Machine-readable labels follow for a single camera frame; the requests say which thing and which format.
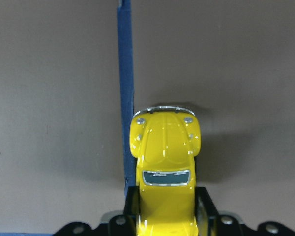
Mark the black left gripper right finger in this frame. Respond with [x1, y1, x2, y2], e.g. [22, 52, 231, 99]
[195, 187, 243, 236]

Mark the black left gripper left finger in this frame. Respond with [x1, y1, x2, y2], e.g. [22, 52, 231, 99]
[108, 186, 140, 236]

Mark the yellow beetle toy car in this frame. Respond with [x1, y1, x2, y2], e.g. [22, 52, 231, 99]
[129, 106, 201, 236]

